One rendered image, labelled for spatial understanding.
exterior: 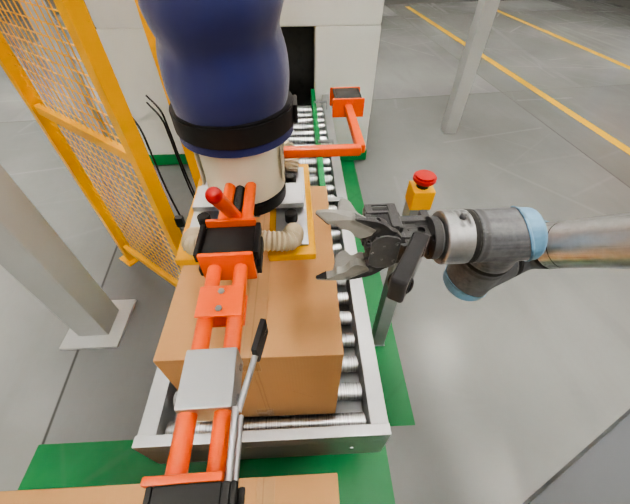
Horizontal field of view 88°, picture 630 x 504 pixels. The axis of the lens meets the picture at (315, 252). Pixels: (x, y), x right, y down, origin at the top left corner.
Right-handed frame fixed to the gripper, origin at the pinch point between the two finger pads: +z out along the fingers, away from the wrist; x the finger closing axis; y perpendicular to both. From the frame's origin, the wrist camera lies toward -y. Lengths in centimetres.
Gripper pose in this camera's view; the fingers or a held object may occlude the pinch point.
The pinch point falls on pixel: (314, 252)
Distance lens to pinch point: 51.3
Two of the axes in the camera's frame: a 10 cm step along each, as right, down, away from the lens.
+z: -10.0, 0.4, -0.4
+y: -0.6, -7.3, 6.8
